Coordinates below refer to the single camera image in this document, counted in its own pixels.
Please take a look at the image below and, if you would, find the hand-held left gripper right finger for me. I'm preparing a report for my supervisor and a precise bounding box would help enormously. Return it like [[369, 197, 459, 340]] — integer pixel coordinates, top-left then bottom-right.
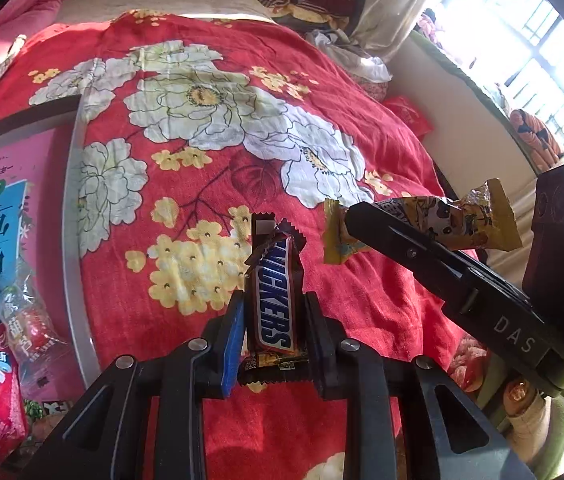
[[302, 292, 537, 480]]

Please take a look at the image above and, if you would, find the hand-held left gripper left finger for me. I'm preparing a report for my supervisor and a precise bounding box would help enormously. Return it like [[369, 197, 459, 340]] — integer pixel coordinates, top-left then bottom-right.
[[22, 290, 247, 480]]

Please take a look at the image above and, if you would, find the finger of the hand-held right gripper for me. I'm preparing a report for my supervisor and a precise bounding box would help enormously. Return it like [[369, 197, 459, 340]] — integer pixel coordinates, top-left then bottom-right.
[[346, 202, 482, 306]]

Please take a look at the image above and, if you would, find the brown chocolate bar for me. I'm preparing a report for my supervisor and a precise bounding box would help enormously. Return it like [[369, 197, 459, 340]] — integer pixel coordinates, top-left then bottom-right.
[[237, 212, 310, 386]]

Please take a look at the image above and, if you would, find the yellow panda print snack packet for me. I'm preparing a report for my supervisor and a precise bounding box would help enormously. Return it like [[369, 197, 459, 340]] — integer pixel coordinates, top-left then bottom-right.
[[323, 178, 522, 266]]

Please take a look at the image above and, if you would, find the green cartoon snack packet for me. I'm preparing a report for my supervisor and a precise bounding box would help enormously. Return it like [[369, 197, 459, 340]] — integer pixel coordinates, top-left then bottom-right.
[[22, 397, 75, 421]]

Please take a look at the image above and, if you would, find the clear candy bag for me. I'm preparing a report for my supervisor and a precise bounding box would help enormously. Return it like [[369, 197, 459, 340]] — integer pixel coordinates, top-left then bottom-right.
[[0, 260, 70, 361]]

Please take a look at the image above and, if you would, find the grey tray with pink book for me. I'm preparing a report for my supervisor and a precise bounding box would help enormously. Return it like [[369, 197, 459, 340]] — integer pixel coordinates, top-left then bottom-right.
[[0, 94, 103, 411]]

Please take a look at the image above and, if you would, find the person's right hand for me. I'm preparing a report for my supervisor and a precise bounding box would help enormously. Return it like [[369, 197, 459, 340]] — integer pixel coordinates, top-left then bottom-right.
[[504, 379, 562, 461]]

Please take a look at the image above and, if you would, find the red plastic bag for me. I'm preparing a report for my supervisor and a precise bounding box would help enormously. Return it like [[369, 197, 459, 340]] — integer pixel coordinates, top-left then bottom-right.
[[382, 96, 433, 136]]

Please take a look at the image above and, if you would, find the orange patterned cloth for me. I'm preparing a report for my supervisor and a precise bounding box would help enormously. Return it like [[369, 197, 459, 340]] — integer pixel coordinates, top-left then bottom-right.
[[509, 109, 564, 171]]

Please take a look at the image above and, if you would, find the white cloth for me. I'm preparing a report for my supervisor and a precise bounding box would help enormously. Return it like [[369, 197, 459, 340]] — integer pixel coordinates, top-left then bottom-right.
[[307, 27, 393, 83]]

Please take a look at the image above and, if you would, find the red floral blanket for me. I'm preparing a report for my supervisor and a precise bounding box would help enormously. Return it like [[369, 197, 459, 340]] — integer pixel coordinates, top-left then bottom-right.
[[0, 10, 462, 480]]

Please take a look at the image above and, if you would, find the cream curtain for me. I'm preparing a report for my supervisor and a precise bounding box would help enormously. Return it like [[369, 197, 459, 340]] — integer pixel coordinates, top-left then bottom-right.
[[352, 0, 447, 61]]

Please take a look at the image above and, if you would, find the window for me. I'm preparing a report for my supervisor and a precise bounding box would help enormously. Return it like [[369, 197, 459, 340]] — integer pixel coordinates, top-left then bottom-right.
[[412, 0, 564, 136]]

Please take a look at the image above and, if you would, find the beige bed sheet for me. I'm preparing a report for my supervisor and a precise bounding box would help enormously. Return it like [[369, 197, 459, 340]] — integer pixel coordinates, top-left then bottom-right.
[[57, 0, 277, 23]]

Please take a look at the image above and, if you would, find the pink quilt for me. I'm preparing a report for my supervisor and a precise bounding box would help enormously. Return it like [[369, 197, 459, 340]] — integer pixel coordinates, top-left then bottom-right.
[[0, 0, 63, 106]]

